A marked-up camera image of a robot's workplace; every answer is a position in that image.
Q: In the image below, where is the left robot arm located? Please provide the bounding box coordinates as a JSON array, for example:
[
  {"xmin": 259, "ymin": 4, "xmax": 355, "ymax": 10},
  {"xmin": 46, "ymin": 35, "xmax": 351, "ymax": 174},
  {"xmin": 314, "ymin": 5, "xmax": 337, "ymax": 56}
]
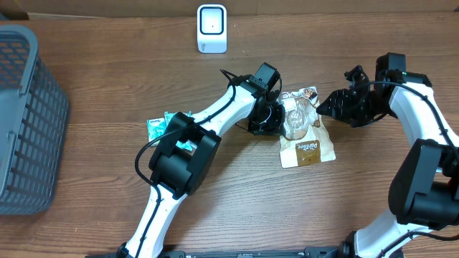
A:
[{"xmin": 115, "ymin": 63, "xmax": 285, "ymax": 257}]

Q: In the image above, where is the beige paper pouch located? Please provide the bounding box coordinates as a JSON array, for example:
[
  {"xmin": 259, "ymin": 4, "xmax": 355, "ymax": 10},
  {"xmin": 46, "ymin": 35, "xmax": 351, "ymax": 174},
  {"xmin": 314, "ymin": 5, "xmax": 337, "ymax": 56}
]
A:
[{"xmin": 280, "ymin": 86, "xmax": 336, "ymax": 168}]

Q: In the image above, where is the teal wipes pack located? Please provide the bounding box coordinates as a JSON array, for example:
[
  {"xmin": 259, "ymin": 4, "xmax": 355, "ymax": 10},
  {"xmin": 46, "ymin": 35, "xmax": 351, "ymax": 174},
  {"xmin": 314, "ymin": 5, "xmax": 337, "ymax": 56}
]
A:
[{"xmin": 164, "ymin": 111, "xmax": 193, "ymax": 152}]

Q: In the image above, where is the grey plastic mesh basket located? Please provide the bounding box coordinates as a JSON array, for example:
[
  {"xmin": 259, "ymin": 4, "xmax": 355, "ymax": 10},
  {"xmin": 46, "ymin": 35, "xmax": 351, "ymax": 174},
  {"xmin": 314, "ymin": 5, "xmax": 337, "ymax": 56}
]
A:
[{"xmin": 1, "ymin": 24, "xmax": 70, "ymax": 215}]

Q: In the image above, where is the white barcode scanner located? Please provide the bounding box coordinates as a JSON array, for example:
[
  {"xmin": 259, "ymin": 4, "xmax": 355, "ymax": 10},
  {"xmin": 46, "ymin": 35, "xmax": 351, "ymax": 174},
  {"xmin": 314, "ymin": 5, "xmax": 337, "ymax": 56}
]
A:
[{"xmin": 197, "ymin": 4, "xmax": 227, "ymax": 54}]

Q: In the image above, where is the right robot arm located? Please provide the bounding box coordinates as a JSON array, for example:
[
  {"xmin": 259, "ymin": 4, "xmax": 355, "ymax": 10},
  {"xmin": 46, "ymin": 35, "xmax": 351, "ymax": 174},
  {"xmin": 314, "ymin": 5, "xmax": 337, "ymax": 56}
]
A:
[{"xmin": 316, "ymin": 52, "xmax": 458, "ymax": 257}]

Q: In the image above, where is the blue white package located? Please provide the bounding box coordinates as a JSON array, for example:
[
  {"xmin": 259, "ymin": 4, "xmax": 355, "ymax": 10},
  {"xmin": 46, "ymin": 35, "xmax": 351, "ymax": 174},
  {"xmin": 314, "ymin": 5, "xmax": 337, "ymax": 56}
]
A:
[{"xmin": 146, "ymin": 118, "xmax": 166, "ymax": 141}]

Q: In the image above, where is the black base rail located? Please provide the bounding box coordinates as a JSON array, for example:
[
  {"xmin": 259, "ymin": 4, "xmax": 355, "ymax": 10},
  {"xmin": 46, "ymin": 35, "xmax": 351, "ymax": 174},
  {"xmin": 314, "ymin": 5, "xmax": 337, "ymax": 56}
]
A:
[{"xmin": 85, "ymin": 246, "xmax": 405, "ymax": 258}]

